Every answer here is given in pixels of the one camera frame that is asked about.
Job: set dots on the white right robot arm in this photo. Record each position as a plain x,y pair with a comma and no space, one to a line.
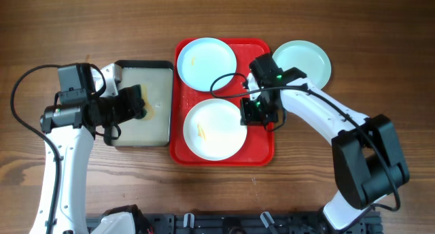
368,160

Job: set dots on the black water basin tray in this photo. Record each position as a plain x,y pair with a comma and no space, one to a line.
156,81

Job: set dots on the green yellow sponge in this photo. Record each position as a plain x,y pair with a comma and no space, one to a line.
144,101

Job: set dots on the light green bottom plate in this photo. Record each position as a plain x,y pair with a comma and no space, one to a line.
307,57

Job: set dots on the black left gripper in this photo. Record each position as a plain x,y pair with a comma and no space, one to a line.
119,105

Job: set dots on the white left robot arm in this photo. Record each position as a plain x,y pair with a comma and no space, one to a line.
62,207

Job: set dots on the white plate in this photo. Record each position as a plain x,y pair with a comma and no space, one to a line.
213,131

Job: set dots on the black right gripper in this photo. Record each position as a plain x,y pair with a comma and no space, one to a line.
257,113

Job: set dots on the light blue top plate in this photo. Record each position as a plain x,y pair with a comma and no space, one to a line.
204,60

